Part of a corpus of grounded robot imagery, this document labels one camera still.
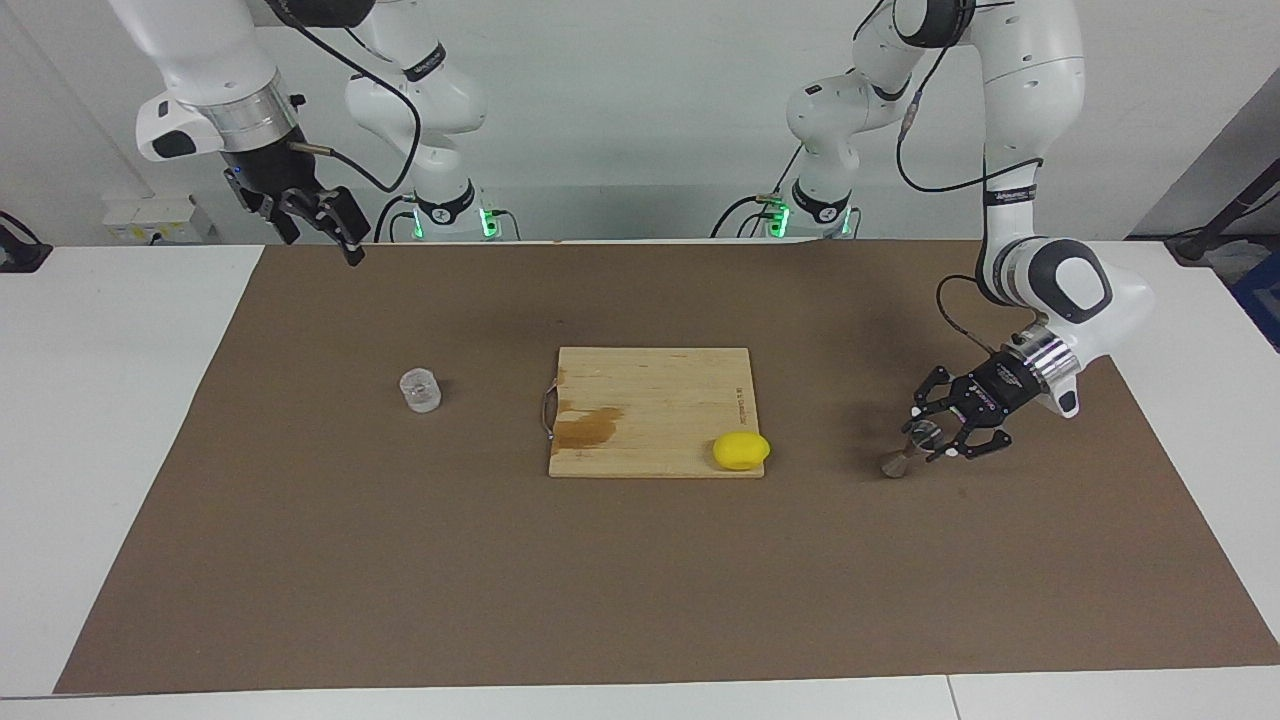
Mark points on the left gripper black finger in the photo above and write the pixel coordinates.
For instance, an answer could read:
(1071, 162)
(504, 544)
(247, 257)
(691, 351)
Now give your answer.
(975, 440)
(935, 395)

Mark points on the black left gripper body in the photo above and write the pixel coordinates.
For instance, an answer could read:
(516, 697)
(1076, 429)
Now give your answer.
(995, 388)

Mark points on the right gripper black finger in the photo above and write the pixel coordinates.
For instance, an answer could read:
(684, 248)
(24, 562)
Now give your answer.
(345, 225)
(272, 218)

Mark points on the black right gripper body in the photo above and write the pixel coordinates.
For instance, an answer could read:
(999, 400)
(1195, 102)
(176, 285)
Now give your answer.
(265, 175)

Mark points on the steel jigger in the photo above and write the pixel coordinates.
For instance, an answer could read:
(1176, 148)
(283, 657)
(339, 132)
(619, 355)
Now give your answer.
(895, 462)

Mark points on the clear glass cup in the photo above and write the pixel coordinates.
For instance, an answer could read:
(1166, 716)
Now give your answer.
(420, 390)

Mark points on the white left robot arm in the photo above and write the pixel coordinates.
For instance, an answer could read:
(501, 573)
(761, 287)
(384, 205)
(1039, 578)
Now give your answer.
(1030, 60)

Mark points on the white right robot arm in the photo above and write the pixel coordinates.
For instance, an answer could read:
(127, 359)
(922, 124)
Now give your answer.
(200, 60)

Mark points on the yellow lemon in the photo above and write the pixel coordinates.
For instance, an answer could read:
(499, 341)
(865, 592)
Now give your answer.
(741, 451)

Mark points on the black stand with pole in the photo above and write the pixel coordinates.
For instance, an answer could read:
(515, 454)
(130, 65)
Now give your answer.
(1195, 245)

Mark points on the black clamp base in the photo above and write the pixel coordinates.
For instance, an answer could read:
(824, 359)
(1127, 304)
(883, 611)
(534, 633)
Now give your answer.
(20, 255)

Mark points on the wooden cutting board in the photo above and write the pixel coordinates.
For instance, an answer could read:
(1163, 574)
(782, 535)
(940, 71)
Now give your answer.
(660, 400)

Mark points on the blue crate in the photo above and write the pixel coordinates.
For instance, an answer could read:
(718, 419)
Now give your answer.
(1262, 300)

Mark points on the brown paper table mat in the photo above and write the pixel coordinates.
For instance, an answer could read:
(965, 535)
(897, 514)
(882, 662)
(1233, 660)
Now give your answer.
(400, 560)

